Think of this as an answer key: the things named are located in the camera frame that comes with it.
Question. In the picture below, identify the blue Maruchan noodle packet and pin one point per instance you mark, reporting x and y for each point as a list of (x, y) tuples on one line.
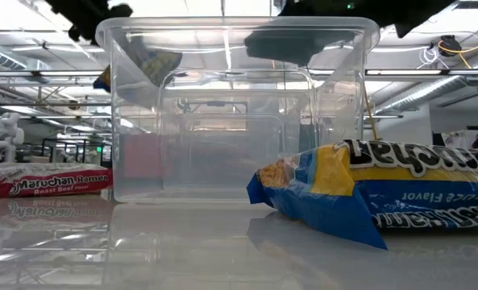
[(383, 193), (158, 64)]

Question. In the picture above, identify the dark red Maruchan noodle packet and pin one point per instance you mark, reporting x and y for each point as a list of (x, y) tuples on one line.
[(45, 181)]

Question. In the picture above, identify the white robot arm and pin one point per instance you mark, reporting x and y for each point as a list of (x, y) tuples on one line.
[(7, 137)]

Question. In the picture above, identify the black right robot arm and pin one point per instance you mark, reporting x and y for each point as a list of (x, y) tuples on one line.
[(383, 10)]

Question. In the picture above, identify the clear plastic bin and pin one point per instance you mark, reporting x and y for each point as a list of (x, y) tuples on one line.
[(238, 123), (238, 24), (238, 82)]

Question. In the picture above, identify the ceiling light strip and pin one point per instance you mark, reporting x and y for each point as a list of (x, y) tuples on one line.
[(73, 73), (404, 72)]

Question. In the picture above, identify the floral cloth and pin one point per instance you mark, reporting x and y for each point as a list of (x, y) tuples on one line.
[(458, 140)]

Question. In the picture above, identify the silver ventilation duct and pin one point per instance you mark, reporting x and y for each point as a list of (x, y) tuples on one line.
[(424, 94), (1, 56)]

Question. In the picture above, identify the black workstation frame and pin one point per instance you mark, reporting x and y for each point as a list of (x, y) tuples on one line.
[(77, 151)]

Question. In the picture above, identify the black ceiling camera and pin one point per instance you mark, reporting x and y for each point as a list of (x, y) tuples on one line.
[(449, 44)]

